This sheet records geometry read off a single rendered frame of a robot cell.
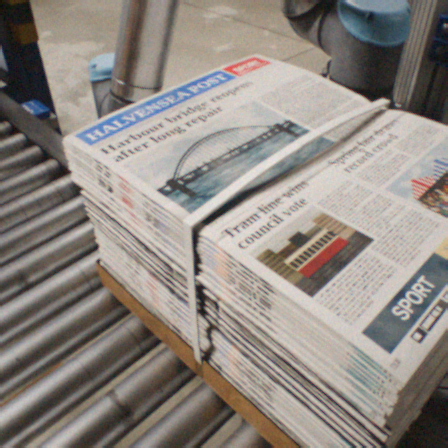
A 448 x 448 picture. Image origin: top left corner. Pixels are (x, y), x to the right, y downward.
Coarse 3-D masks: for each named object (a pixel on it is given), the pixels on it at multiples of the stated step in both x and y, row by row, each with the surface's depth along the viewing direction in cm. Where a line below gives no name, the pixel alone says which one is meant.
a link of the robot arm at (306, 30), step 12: (288, 0) 80; (300, 0) 79; (312, 0) 78; (324, 0) 79; (288, 12) 82; (300, 12) 80; (312, 12) 80; (300, 24) 83; (312, 24) 82; (300, 36) 91; (312, 36) 84
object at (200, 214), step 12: (360, 108) 47; (372, 108) 48; (336, 120) 45; (348, 120) 45; (312, 132) 42; (324, 132) 43; (300, 144) 41; (276, 156) 40; (288, 156) 40; (264, 168) 38; (240, 180) 38; (252, 180) 38; (228, 192) 37; (216, 204) 36; (192, 216) 35; (204, 216) 35
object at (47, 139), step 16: (0, 96) 101; (0, 112) 96; (16, 112) 96; (16, 128) 91; (32, 128) 91; (48, 128) 91; (32, 144) 88; (48, 144) 86; (64, 160) 82; (432, 416) 47; (416, 432) 46; (432, 432) 46
